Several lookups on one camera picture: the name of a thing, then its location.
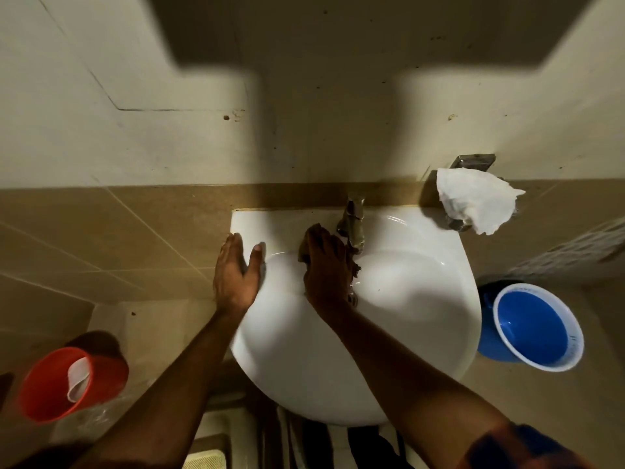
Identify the person's right hand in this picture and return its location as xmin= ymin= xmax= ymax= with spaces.
xmin=303 ymin=224 xmax=353 ymax=318

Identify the person's left hand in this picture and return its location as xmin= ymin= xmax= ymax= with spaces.
xmin=213 ymin=233 xmax=264 ymax=316

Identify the dark brown cleaning cloth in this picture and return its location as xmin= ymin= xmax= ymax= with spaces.
xmin=298 ymin=223 xmax=363 ymax=308

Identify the person's left forearm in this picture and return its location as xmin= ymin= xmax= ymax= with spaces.
xmin=73 ymin=307 xmax=246 ymax=469

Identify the person's right forearm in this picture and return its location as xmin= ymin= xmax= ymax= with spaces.
xmin=312 ymin=302 xmax=518 ymax=469

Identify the metal faucet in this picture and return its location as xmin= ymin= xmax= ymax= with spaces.
xmin=336 ymin=192 xmax=367 ymax=254

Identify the white ceramic wash basin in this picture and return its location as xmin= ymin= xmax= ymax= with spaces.
xmin=229 ymin=206 xmax=483 ymax=427

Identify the white crumpled tissue paper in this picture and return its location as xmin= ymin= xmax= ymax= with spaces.
xmin=436 ymin=167 xmax=526 ymax=236

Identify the striped floor mat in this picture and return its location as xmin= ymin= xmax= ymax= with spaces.
xmin=276 ymin=405 xmax=421 ymax=469

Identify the white plastic mug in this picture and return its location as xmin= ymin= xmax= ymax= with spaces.
xmin=66 ymin=358 xmax=94 ymax=404

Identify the blue plastic bucket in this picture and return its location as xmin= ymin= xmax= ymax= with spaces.
xmin=476 ymin=280 xmax=585 ymax=374

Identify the red plastic bucket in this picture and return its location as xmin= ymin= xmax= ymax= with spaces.
xmin=19 ymin=347 xmax=130 ymax=424

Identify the checked shirt sleeve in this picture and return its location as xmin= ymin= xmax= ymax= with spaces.
xmin=456 ymin=423 xmax=601 ymax=469

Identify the metal wall holder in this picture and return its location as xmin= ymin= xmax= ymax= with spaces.
xmin=445 ymin=153 xmax=497 ymax=233

